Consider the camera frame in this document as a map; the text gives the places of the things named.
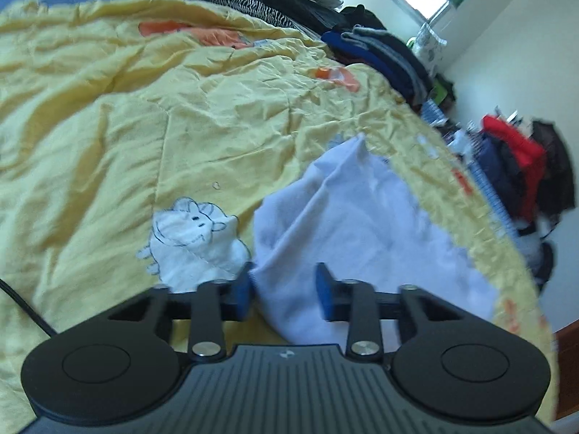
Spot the black white striped cloth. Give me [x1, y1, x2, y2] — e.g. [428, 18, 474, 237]
[194, 0, 326, 39]

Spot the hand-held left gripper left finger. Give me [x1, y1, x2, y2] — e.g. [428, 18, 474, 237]
[107, 269, 254, 359]

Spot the black cable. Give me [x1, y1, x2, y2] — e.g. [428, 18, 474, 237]
[0, 278, 57, 337]

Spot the green plastic stool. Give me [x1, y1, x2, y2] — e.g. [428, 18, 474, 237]
[430, 79, 455, 105]

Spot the yellow printed blanket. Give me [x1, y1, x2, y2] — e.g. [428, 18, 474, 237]
[0, 0, 559, 434]

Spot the dark jacket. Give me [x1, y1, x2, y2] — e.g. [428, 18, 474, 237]
[531, 120, 575, 224]

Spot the pile of dark folded clothes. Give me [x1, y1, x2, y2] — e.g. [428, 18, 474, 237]
[321, 4, 437, 105]

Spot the light blue blanket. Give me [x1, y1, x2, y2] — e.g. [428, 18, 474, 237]
[420, 99, 519, 236]

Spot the red jacket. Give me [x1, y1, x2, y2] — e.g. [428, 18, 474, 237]
[482, 115, 548, 220]

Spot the lavender small garment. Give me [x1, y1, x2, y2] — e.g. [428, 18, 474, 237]
[250, 133, 498, 358]

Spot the white patterned bag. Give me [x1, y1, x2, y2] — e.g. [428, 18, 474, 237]
[415, 22, 447, 77]

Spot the navy jacket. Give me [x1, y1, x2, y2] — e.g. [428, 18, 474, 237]
[470, 133, 528, 218]

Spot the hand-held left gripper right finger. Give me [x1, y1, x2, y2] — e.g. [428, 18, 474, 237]
[315, 262, 469, 358]

